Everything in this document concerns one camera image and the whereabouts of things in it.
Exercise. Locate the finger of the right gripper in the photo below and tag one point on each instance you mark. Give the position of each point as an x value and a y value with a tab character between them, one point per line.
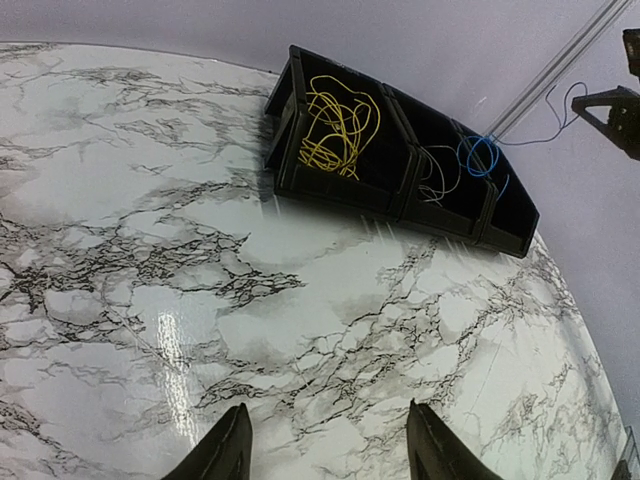
593	109

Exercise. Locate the black compartment tray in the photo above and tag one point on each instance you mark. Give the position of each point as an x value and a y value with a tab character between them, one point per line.
347	140

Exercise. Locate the right aluminium corner post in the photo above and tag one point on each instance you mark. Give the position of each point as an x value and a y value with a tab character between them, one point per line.
603	19

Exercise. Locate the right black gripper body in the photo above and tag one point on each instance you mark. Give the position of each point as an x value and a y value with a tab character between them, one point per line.
622	125

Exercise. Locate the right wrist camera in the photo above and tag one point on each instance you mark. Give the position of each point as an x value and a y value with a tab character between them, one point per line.
631	41

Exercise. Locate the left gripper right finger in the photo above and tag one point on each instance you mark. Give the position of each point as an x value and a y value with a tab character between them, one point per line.
435	452

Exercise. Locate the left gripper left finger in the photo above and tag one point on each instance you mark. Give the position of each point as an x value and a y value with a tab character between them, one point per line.
224	452

